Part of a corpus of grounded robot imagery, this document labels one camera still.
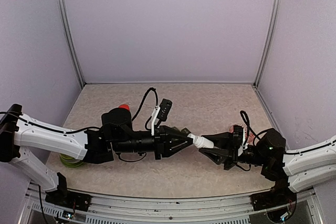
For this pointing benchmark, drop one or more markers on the green weekly pill organizer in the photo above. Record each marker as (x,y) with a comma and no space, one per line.
(185,130)

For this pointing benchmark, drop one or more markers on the red patterned oval tin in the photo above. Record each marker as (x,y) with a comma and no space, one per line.
(249,137)

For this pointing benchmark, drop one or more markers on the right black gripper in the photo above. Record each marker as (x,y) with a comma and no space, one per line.
(226,139)

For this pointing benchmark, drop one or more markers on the small clear white-capped bottle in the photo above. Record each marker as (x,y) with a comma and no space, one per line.
(202,142)

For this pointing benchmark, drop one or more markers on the green plate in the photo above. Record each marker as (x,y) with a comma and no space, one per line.
(70,162)

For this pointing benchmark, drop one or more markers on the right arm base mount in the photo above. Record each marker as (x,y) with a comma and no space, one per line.
(272,198)

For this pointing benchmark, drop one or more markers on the white small bottle cap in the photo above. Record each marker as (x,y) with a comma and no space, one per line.
(192,136)

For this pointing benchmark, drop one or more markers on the front aluminium rail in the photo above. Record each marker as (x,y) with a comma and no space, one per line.
(119,209)

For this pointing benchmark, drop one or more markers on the right aluminium frame post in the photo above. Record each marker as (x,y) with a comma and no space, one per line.
(268,42)

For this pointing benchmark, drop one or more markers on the left aluminium frame post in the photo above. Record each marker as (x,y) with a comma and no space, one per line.
(70,43)

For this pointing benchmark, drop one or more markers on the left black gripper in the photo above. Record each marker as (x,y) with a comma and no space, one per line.
(163,139)

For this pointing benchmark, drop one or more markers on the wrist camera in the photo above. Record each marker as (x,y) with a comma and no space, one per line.
(240,141)
(160,113)

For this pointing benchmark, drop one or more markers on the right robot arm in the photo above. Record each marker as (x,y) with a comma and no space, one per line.
(295,169)

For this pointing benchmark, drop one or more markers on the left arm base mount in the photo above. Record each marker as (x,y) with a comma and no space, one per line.
(69,199)

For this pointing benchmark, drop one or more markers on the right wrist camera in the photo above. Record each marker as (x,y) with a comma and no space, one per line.
(240,141)

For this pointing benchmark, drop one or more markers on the red pill bottle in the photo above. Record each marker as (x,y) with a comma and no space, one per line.
(124,106)

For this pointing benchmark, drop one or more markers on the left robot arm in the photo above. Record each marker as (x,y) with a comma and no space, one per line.
(93,145)

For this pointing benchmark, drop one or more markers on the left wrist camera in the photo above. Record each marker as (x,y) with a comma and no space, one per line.
(160,113)

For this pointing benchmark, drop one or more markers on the aluminium frame post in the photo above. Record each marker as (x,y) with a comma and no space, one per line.
(70,43)
(268,42)

